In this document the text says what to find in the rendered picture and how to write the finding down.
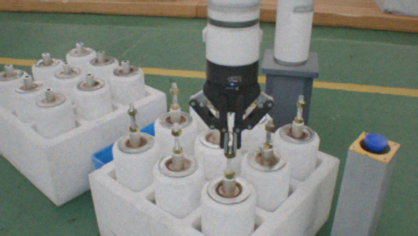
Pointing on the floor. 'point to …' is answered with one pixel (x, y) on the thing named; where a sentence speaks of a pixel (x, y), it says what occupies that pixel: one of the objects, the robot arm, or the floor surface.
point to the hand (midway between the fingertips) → (230, 140)
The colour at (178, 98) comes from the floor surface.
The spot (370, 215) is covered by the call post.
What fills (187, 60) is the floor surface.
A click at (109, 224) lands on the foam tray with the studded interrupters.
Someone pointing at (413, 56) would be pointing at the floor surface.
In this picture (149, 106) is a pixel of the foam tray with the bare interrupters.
